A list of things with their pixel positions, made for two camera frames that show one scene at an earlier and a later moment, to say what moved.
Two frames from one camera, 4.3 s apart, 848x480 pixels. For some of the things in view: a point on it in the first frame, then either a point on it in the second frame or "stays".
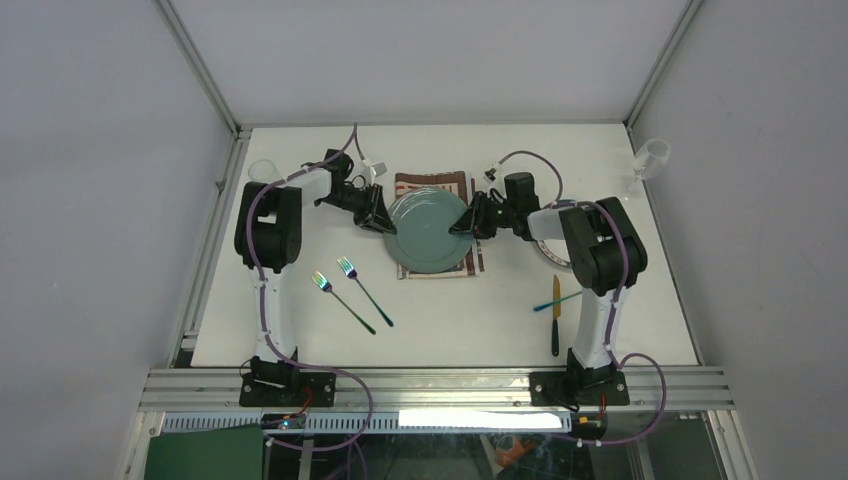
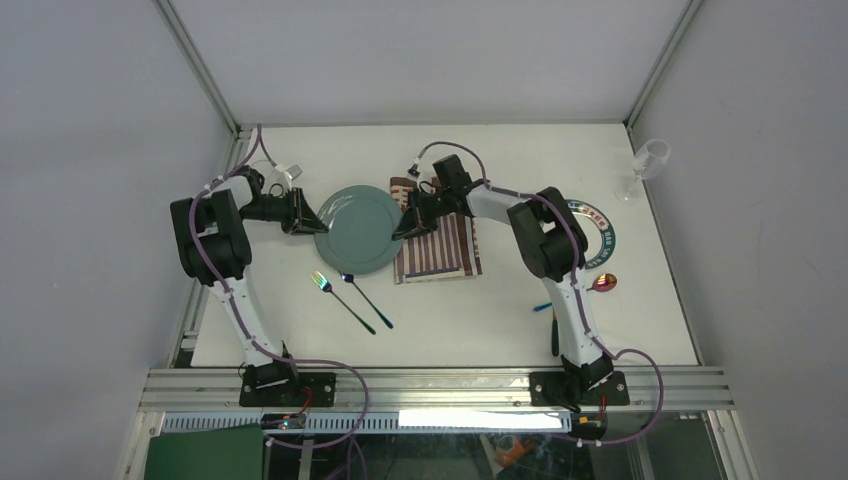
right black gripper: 473,217 → 410,225
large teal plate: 424,242 → 361,221
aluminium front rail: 426,390 stays
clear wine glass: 647,161 stays
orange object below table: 511,456 stays
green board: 231,453 stays
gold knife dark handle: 556,315 stays
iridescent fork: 325,286 stays
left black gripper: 380,219 → 300,218
